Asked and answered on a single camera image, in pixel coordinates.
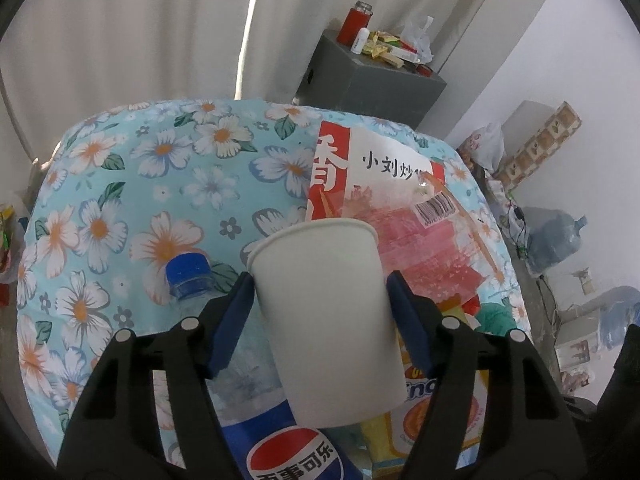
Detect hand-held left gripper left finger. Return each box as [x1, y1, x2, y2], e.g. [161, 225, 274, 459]
[56, 272, 256, 480]

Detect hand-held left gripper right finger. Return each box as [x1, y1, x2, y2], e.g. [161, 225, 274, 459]
[386, 270, 588, 480]

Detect white paper cup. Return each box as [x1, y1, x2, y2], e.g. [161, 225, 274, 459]
[246, 218, 407, 428]

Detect cola bottle with blue cap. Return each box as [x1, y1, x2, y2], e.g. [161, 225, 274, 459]
[165, 253, 366, 480]

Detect red and white snack bag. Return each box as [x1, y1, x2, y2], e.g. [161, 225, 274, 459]
[304, 121, 506, 311]

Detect yellow snack packet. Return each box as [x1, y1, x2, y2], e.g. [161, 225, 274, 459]
[360, 300, 488, 480]

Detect floral light blue blanket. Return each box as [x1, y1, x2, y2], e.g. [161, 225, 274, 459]
[15, 99, 532, 480]

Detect blue water jug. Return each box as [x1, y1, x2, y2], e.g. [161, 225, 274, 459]
[527, 210, 588, 273]

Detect white bag with red print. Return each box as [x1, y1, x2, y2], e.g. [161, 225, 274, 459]
[457, 122, 506, 171]

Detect pale blue plastic bag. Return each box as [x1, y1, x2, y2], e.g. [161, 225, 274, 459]
[595, 285, 640, 351]

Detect tile patterned cardboard box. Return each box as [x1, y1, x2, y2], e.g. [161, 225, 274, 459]
[492, 101, 582, 191]

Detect grey cabinet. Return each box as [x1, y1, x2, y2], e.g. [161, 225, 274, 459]
[295, 29, 447, 131]

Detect colourful plastic bag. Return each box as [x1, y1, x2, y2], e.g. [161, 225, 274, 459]
[0, 200, 26, 286]

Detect pile of snack wrappers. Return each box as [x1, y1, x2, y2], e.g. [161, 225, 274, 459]
[362, 30, 433, 78]

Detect white plastic bag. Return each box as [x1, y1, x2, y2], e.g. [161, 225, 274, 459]
[400, 15, 433, 63]

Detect red thermos bottle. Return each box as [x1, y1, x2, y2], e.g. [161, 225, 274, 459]
[337, 0, 374, 46]

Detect black cables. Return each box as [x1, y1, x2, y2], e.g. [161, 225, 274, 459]
[505, 200, 531, 261]

